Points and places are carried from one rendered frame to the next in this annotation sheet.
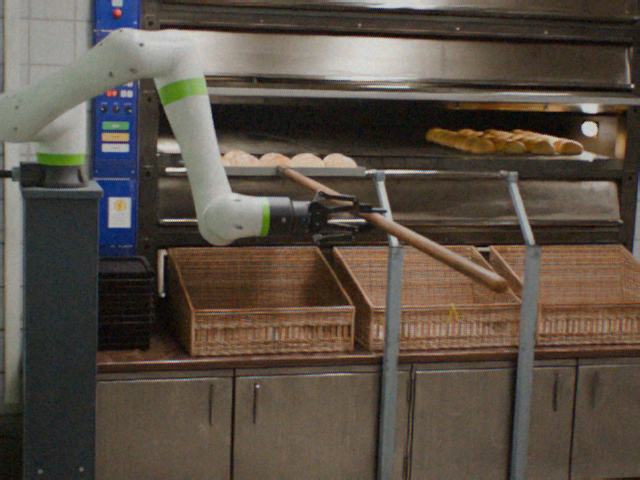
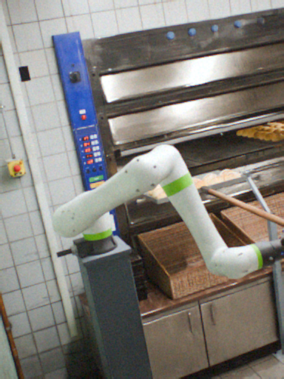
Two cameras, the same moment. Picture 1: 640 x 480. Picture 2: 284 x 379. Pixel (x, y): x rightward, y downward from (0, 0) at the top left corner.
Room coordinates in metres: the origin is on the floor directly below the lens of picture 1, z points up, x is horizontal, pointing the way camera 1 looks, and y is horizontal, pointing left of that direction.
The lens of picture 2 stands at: (1.30, 0.52, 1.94)
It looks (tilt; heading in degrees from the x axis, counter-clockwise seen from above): 14 degrees down; 357
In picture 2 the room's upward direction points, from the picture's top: 10 degrees counter-clockwise
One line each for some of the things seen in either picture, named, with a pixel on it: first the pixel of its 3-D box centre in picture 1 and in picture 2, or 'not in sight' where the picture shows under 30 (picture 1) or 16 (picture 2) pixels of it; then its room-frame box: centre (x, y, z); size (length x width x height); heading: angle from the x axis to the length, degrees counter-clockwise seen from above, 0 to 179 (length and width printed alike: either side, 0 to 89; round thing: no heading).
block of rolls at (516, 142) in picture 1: (502, 140); (279, 129); (5.25, -0.77, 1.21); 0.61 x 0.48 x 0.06; 15
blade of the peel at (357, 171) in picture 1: (269, 164); (190, 183); (4.17, 0.14, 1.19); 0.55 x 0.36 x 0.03; 104
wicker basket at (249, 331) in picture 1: (257, 297); (194, 252); (4.27, 0.17, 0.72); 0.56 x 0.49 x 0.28; 106
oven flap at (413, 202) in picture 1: (399, 200); (247, 178); (4.68, -0.32, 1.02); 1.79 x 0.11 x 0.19; 105
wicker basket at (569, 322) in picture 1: (581, 292); not in sight; (4.58, -1.00, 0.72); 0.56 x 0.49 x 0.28; 105
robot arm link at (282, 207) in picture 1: (277, 216); (262, 254); (2.98, 0.08, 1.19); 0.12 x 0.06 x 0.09; 14
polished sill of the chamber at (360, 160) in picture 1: (399, 161); (242, 158); (4.70, -0.32, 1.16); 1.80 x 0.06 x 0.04; 105
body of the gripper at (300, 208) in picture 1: (308, 217); (280, 249); (2.99, 0.01, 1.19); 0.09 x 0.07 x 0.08; 104
